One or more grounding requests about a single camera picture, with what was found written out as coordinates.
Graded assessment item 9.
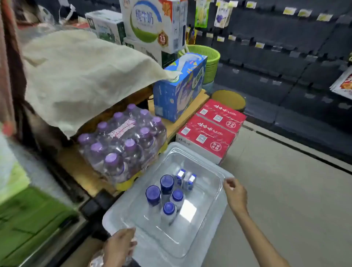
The person's right hand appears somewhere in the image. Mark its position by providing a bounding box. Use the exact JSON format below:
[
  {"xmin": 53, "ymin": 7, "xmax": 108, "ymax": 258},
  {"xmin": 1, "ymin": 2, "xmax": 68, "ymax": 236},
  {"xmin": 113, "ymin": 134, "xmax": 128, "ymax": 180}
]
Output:
[{"xmin": 223, "ymin": 177, "xmax": 249, "ymax": 214}]

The person's left hand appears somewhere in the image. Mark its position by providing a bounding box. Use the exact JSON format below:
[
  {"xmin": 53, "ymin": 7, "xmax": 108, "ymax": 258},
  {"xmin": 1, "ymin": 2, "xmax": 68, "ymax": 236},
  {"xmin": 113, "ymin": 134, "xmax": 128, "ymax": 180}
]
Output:
[{"xmin": 103, "ymin": 227, "xmax": 138, "ymax": 267}]

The small blue milk carton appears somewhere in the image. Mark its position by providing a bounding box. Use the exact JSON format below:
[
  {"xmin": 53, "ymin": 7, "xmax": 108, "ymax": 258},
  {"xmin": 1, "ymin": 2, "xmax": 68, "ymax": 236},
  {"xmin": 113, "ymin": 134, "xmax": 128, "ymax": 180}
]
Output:
[
  {"xmin": 173, "ymin": 168, "xmax": 187, "ymax": 187},
  {"xmin": 183, "ymin": 172, "xmax": 197, "ymax": 192}
]

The blue-capped yogurt bottle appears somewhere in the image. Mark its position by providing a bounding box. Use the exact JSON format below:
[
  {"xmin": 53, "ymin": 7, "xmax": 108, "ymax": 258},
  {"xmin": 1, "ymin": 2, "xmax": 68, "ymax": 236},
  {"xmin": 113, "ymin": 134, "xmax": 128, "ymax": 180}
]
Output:
[
  {"xmin": 161, "ymin": 201, "xmax": 177, "ymax": 225},
  {"xmin": 170, "ymin": 189, "xmax": 185, "ymax": 211}
]

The dark blue yogurt bottle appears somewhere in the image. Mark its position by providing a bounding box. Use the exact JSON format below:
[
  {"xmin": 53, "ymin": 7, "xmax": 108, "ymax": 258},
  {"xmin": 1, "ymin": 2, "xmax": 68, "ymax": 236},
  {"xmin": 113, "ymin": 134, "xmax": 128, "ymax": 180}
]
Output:
[
  {"xmin": 160, "ymin": 174, "xmax": 175, "ymax": 205},
  {"xmin": 145, "ymin": 184, "xmax": 162, "ymax": 215}
]

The person's right forearm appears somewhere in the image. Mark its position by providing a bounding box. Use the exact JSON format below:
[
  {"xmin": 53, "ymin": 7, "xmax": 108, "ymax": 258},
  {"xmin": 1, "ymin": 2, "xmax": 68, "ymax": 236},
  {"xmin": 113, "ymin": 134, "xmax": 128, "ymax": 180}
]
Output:
[{"xmin": 233, "ymin": 208, "xmax": 292, "ymax": 267}]

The red cardboard carton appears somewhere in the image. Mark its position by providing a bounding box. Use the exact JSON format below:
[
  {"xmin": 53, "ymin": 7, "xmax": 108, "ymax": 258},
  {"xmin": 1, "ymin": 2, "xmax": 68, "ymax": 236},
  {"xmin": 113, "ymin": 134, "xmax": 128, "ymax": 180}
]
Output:
[
  {"xmin": 195, "ymin": 99, "xmax": 247, "ymax": 135},
  {"xmin": 175, "ymin": 114, "xmax": 237, "ymax": 165}
]

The green store cabinet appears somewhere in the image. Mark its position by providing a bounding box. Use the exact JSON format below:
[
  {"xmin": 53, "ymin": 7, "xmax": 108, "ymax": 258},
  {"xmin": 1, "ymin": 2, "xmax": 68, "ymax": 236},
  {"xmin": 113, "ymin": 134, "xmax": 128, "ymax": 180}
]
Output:
[{"xmin": 0, "ymin": 162, "xmax": 80, "ymax": 267}]

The yellow round stool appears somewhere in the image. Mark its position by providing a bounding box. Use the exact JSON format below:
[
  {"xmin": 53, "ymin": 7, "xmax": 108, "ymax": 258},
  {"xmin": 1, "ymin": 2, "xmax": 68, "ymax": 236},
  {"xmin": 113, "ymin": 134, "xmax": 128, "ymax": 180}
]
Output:
[{"xmin": 211, "ymin": 89, "xmax": 247, "ymax": 113}]

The pack of purple cap bottles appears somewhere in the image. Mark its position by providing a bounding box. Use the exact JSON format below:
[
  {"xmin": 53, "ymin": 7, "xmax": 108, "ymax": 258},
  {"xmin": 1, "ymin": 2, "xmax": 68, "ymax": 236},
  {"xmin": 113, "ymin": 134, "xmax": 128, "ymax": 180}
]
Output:
[{"xmin": 77, "ymin": 103, "xmax": 168, "ymax": 185}]

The blue printed milk case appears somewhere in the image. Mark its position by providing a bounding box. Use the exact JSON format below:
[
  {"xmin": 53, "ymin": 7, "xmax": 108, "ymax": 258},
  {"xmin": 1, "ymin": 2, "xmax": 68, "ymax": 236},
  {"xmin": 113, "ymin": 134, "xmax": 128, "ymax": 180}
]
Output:
[{"xmin": 153, "ymin": 52, "xmax": 207, "ymax": 124}]

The dark empty store shelf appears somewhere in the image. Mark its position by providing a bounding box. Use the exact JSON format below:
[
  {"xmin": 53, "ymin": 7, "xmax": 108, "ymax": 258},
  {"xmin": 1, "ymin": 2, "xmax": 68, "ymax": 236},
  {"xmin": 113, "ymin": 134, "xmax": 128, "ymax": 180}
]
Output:
[{"xmin": 187, "ymin": 0, "xmax": 352, "ymax": 165}]

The green plastic basket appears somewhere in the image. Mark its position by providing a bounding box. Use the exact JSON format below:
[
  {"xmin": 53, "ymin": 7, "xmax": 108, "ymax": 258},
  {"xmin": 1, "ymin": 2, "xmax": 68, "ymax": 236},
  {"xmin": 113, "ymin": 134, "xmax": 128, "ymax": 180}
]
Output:
[{"xmin": 177, "ymin": 44, "xmax": 221, "ymax": 84}]

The red printed packet stack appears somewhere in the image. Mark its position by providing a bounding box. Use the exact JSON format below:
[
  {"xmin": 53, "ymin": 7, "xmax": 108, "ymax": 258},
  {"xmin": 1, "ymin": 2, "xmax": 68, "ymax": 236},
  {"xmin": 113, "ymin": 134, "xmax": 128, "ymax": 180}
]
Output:
[{"xmin": 329, "ymin": 65, "xmax": 352, "ymax": 101}]

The white milk case dark print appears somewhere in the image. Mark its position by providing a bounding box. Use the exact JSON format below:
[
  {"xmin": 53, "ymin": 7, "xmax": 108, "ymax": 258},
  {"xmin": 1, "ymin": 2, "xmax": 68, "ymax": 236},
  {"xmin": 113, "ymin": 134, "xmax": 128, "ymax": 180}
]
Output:
[{"xmin": 122, "ymin": 37, "xmax": 178, "ymax": 69}]

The beige cloth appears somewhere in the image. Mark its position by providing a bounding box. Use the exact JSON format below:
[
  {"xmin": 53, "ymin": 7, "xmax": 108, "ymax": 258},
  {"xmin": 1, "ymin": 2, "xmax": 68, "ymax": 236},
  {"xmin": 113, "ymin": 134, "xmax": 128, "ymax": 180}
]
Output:
[{"xmin": 22, "ymin": 29, "xmax": 182, "ymax": 138}]

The purple white hanging packet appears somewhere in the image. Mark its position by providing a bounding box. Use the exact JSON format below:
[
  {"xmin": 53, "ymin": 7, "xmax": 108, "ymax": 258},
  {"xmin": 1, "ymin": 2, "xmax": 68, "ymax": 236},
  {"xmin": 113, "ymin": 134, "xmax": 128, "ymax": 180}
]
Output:
[{"xmin": 213, "ymin": 3, "xmax": 233, "ymax": 29}]

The green hanging snack packet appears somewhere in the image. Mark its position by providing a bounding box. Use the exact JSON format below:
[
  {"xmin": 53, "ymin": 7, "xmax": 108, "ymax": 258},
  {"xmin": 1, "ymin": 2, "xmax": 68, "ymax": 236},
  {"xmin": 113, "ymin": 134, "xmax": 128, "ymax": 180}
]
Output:
[{"xmin": 194, "ymin": 0, "xmax": 211, "ymax": 29}]

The large white green milk case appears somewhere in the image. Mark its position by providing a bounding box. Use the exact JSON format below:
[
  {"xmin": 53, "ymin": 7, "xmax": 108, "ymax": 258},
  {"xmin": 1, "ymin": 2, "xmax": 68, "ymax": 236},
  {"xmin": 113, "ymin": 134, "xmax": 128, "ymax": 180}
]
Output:
[{"xmin": 119, "ymin": 0, "xmax": 188, "ymax": 55}]

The row of yellow price tags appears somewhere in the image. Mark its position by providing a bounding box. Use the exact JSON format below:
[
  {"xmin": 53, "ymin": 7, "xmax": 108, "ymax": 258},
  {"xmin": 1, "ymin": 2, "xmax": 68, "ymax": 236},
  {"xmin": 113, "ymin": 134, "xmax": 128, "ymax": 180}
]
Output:
[{"xmin": 190, "ymin": 0, "xmax": 334, "ymax": 50}]

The white dark green milk case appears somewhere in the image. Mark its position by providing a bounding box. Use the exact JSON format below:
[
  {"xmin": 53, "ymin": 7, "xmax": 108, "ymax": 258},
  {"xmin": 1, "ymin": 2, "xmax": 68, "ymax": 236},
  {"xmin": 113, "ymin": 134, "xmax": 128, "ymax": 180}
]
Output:
[{"xmin": 84, "ymin": 10, "xmax": 127, "ymax": 45}]

